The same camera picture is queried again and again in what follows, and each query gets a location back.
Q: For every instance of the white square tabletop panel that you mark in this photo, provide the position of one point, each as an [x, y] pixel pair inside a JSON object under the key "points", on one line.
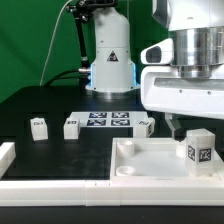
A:
{"points": [[155, 159]]}

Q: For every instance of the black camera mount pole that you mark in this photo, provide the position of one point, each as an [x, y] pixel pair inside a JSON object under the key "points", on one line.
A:
{"points": [[82, 12]]}

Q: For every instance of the white fiducial marker plate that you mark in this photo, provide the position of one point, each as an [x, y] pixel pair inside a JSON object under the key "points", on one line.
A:
{"points": [[109, 119]]}

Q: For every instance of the white U-shaped fence frame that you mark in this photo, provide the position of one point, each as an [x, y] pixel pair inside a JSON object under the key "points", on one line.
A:
{"points": [[111, 192]]}

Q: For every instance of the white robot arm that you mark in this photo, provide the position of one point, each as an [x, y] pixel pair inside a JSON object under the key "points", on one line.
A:
{"points": [[183, 74]]}

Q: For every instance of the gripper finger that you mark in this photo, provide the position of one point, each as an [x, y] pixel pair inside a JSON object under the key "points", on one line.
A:
{"points": [[173, 123]]}

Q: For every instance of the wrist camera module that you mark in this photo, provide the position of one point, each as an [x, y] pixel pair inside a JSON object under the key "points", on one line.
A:
{"points": [[161, 53]]}

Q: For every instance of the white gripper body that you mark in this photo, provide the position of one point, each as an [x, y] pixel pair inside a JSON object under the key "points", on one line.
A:
{"points": [[163, 90]]}

